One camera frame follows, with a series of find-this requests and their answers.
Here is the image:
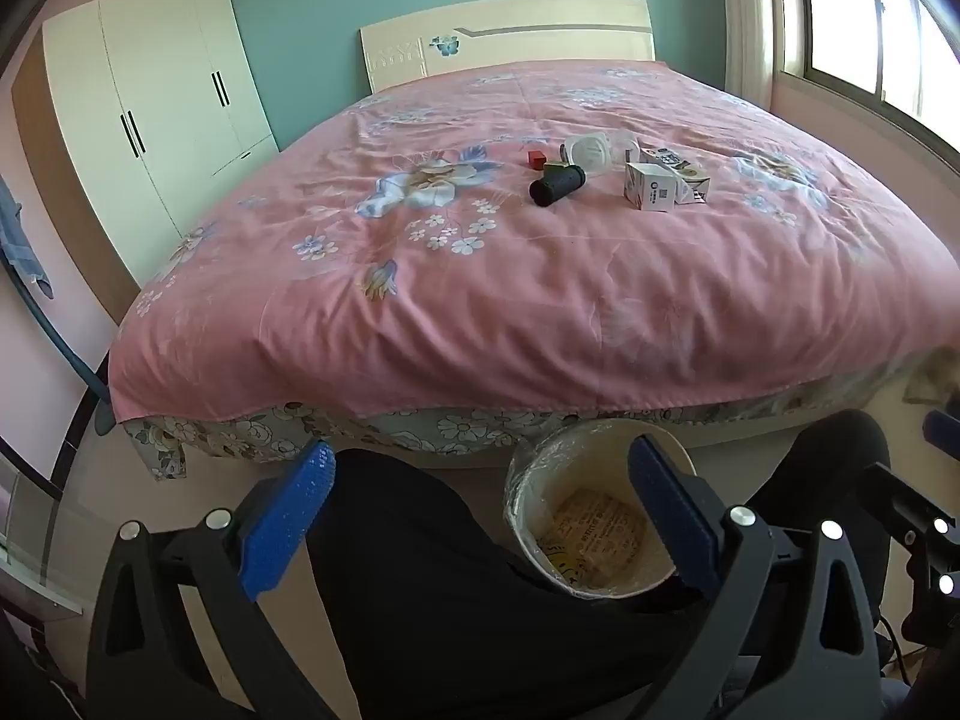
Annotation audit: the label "glass side table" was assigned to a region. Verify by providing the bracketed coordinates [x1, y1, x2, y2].
[0, 435, 102, 620]

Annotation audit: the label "pink floral bed sheet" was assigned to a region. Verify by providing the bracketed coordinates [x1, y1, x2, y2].
[107, 60, 960, 425]

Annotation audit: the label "cream bed headboard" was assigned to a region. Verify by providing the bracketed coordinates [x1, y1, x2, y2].
[358, 0, 655, 95]

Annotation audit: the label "cream wardrobe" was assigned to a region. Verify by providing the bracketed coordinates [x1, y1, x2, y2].
[41, 0, 280, 245]

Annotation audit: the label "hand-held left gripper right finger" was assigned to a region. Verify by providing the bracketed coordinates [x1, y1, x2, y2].
[628, 435, 882, 720]

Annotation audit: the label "white plastic cup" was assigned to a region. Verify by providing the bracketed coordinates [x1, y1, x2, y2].
[564, 133, 616, 175]

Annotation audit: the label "person's right leg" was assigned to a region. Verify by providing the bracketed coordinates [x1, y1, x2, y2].
[739, 409, 912, 720]

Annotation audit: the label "yellow printed paper packet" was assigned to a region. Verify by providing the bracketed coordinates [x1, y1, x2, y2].
[536, 487, 650, 590]

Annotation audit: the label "white printed carton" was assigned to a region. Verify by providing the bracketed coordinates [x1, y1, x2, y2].
[637, 146, 712, 206]

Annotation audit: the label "black cylinder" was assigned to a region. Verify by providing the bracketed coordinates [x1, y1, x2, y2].
[529, 163, 586, 206]

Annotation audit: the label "blue towel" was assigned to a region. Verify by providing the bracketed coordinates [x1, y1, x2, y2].
[0, 176, 55, 302]

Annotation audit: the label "window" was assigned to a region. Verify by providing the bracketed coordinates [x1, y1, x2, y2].
[776, 0, 960, 137]

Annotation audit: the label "floral bed skirt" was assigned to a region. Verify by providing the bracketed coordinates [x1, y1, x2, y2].
[124, 352, 960, 481]

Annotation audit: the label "round paper bowl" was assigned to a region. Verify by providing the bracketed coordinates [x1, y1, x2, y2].
[504, 420, 698, 601]

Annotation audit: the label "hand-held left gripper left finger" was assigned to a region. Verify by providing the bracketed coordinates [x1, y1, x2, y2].
[86, 439, 338, 720]

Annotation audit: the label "person's legs in black trousers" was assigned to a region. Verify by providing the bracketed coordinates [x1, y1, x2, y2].
[306, 448, 722, 720]

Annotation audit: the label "white medicine box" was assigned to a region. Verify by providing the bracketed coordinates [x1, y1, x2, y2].
[625, 161, 678, 212]

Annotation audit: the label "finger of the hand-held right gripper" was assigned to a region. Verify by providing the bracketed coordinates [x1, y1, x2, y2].
[922, 410, 960, 460]
[861, 461, 960, 642]

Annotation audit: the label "blue hoop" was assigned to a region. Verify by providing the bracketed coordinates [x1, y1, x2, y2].
[0, 240, 115, 436]

